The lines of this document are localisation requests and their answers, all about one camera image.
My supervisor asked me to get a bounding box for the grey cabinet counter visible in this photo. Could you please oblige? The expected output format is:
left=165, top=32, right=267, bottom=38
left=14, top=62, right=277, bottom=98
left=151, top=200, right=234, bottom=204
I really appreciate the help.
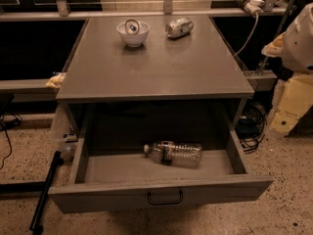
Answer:
left=57, top=15, right=253, bottom=143

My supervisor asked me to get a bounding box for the clear plastic water bottle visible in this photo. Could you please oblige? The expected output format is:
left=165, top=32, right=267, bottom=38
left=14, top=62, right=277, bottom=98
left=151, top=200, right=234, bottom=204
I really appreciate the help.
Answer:
left=144, top=141, right=202, bottom=168

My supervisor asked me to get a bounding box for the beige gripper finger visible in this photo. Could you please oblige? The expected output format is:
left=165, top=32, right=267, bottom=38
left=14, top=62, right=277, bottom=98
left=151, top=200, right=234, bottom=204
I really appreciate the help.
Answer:
left=270, top=74, right=313, bottom=135

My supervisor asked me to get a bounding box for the white ceramic bowl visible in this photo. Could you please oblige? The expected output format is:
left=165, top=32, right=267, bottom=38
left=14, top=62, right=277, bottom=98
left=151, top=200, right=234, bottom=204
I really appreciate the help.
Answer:
left=116, top=20, right=150, bottom=47

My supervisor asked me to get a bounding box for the grey metal rail frame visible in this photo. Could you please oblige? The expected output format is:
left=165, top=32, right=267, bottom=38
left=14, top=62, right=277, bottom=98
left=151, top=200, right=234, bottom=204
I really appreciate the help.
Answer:
left=0, top=0, right=294, bottom=22

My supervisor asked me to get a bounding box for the small can in bowl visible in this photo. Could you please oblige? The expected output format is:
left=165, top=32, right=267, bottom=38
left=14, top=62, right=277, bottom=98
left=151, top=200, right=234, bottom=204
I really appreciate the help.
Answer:
left=124, top=20, right=140, bottom=35

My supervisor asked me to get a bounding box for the black cable bundle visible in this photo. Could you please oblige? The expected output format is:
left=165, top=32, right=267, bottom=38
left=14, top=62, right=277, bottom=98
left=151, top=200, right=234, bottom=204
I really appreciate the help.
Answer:
left=236, top=102, right=268, bottom=155

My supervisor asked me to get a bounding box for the black drawer handle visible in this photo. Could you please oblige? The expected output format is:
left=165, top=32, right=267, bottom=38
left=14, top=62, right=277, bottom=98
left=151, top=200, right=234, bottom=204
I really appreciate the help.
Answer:
left=147, top=190, right=184, bottom=206

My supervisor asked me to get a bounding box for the white power strip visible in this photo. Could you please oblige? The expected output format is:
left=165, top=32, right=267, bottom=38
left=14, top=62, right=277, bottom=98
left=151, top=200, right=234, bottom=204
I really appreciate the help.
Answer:
left=235, top=0, right=264, bottom=16

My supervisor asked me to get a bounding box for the black metal stand leg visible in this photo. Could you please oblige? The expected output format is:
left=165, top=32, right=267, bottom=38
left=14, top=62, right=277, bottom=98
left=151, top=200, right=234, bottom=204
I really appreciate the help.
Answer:
left=29, top=151, right=64, bottom=235

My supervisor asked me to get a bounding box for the white power cable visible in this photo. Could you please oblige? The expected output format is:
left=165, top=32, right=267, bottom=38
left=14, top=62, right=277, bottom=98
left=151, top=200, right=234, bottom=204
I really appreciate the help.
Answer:
left=232, top=12, right=260, bottom=58

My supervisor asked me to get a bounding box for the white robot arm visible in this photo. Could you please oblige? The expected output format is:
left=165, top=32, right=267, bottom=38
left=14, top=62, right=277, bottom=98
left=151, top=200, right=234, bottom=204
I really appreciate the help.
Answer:
left=261, top=3, right=313, bottom=135

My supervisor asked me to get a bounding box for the open grey top drawer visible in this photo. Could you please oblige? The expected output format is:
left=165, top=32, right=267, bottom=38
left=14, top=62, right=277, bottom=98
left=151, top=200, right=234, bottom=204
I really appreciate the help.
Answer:
left=49, top=133, right=273, bottom=212

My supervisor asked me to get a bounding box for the black floor cable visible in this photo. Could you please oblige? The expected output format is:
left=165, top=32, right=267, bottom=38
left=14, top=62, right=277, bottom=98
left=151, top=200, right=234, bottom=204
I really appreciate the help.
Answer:
left=0, top=113, right=23, bottom=170

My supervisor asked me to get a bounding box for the crushed silver soda can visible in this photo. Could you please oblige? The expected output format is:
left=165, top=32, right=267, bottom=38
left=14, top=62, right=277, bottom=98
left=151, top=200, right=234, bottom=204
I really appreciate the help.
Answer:
left=165, top=17, right=194, bottom=39

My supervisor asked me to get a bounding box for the yellow crumpled cloth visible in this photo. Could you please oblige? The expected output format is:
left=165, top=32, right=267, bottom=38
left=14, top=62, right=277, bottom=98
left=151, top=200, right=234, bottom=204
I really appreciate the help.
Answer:
left=46, top=72, right=66, bottom=89

